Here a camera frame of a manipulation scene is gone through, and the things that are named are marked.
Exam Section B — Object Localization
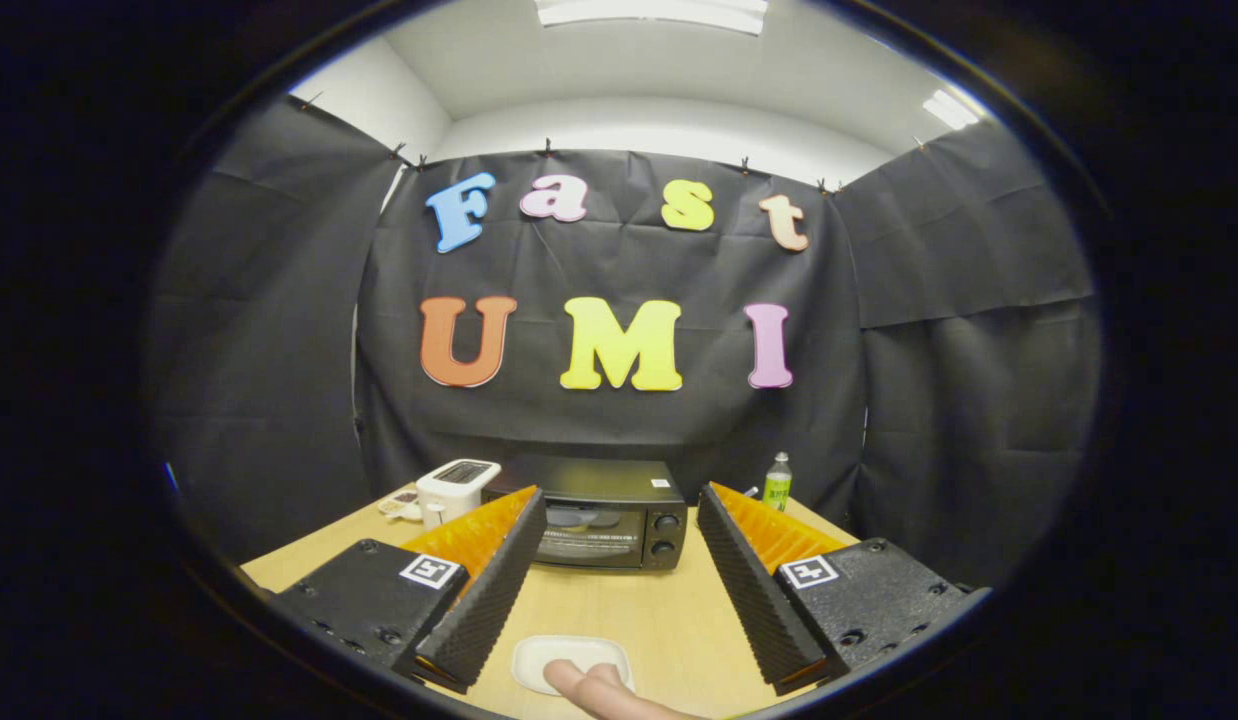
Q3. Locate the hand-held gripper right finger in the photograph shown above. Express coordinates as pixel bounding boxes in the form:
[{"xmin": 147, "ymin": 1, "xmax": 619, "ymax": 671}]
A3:
[{"xmin": 695, "ymin": 481, "xmax": 990, "ymax": 698}]

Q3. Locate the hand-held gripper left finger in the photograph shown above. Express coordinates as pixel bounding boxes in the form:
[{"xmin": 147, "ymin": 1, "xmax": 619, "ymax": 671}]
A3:
[{"xmin": 276, "ymin": 486, "xmax": 549, "ymax": 694}]

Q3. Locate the black toaster oven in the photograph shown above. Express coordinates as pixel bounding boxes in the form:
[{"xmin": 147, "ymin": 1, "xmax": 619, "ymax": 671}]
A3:
[{"xmin": 482, "ymin": 457, "xmax": 688, "ymax": 573}]

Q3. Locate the white pop-up toaster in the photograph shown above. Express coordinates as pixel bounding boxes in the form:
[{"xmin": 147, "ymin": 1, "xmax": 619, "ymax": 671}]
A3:
[{"xmin": 415, "ymin": 459, "xmax": 502, "ymax": 531}]

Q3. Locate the green label drink bottle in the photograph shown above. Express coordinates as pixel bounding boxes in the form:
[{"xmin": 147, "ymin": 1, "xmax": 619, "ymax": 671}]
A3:
[{"xmin": 762, "ymin": 451, "xmax": 793, "ymax": 513}]

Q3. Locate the ceiling light panel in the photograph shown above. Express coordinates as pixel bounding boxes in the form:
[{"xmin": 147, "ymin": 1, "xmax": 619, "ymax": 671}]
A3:
[{"xmin": 922, "ymin": 88, "xmax": 981, "ymax": 131}]

